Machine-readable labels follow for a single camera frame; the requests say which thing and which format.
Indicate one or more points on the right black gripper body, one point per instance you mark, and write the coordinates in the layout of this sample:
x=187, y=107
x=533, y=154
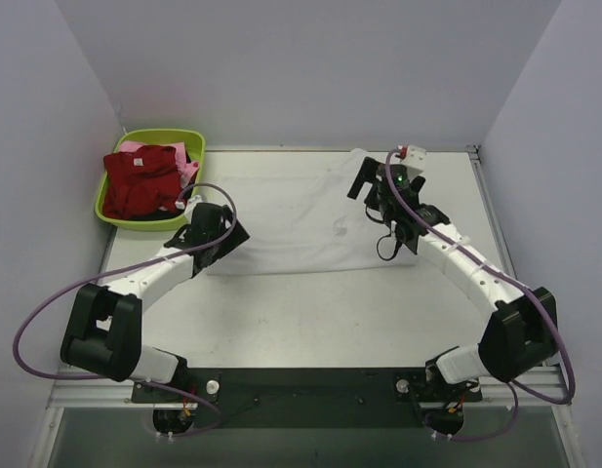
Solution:
x=371, y=182

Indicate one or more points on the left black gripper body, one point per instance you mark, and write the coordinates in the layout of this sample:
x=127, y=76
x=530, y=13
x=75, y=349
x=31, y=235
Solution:
x=230, y=234

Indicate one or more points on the white t shirt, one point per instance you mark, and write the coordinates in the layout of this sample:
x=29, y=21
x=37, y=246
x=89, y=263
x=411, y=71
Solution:
x=302, y=221

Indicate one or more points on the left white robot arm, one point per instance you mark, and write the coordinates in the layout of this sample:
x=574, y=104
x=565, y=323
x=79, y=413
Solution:
x=104, y=331

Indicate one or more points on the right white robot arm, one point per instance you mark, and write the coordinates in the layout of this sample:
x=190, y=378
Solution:
x=519, y=322

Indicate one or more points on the black t shirt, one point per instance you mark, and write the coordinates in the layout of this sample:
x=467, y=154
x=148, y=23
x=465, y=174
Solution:
x=171, y=184

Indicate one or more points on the pink t shirt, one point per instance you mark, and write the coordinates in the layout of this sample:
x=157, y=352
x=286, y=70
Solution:
x=187, y=168

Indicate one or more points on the red t shirt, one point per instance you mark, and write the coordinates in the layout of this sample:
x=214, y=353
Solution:
x=132, y=177

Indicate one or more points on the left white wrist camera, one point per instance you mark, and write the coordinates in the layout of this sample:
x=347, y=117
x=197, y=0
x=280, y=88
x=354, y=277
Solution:
x=187, y=206

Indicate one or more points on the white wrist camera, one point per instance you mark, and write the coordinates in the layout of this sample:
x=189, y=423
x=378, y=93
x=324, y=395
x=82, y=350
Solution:
x=187, y=206
x=413, y=158

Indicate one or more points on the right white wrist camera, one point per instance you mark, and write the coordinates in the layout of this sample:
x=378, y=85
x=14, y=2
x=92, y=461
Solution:
x=413, y=158

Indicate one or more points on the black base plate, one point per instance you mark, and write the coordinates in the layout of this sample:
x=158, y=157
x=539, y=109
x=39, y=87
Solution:
x=322, y=398

